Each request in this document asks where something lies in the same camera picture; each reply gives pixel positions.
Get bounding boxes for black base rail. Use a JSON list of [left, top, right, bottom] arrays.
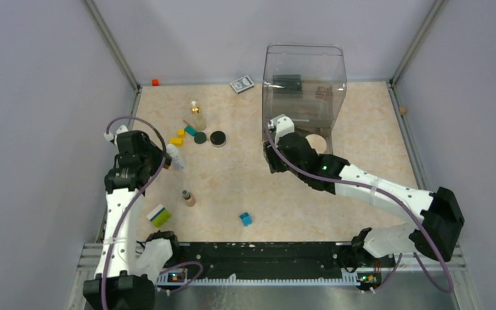
[[165, 242, 358, 280]]

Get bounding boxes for teal block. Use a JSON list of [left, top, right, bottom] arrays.
[[184, 125, 198, 136]]

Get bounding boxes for foundation bottle black cap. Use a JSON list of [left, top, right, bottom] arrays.
[[181, 190, 196, 207]]

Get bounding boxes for playing card box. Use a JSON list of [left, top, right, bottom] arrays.
[[229, 76, 254, 94]]

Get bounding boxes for dark green round disc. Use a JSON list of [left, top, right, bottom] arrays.
[[194, 132, 207, 145]]

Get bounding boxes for blue toy brick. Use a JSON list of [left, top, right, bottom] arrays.
[[239, 212, 253, 227]]

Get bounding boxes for black round compact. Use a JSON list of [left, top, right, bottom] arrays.
[[210, 130, 227, 148]]

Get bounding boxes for white squeeze bottle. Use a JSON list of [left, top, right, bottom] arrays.
[[166, 143, 185, 171]]

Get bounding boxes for green white toy brick stack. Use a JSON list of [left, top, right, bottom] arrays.
[[146, 204, 172, 228]]

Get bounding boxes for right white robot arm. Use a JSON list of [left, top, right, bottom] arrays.
[[262, 132, 465, 266]]

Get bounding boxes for clear pump bottle gold collar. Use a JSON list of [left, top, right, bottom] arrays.
[[191, 101, 207, 131]]

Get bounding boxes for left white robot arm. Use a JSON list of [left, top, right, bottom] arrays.
[[83, 125, 172, 309]]

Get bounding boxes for clear acrylic makeup organizer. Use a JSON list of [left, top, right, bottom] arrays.
[[262, 43, 347, 154]]

